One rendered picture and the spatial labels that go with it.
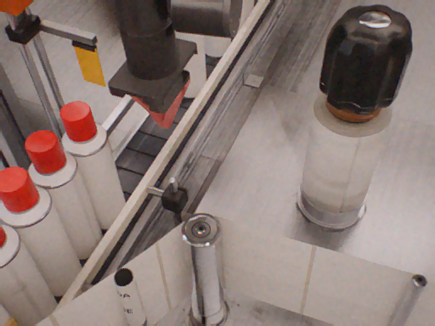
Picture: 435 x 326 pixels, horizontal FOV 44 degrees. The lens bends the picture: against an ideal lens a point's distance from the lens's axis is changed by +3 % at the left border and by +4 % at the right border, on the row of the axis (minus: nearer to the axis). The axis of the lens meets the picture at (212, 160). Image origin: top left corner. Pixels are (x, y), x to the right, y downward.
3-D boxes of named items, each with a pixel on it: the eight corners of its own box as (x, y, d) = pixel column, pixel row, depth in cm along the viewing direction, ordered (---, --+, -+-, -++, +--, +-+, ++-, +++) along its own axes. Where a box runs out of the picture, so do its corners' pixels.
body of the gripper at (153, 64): (200, 55, 63) (194, -2, 57) (161, 112, 57) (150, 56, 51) (151, 44, 65) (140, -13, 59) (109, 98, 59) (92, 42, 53)
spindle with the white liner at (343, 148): (354, 238, 70) (415, 58, 48) (289, 216, 73) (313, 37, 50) (370, 188, 76) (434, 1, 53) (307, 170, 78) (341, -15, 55)
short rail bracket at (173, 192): (183, 239, 77) (177, 189, 68) (166, 233, 78) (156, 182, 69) (193, 222, 79) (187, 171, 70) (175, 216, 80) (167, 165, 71)
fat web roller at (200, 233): (218, 340, 62) (213, 255, 48) (183, 324, 64) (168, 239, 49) (233, 305, 65) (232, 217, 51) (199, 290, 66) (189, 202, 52)
